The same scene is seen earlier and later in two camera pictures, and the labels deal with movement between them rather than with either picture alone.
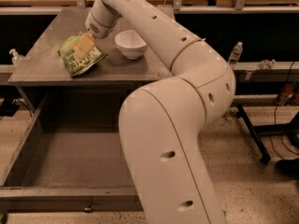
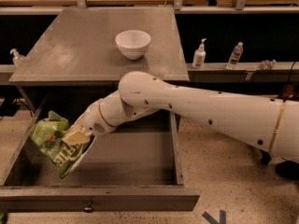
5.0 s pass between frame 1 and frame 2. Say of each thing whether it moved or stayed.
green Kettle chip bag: moved
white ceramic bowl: stayed
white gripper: moved
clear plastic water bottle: stayed
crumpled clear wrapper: stayed
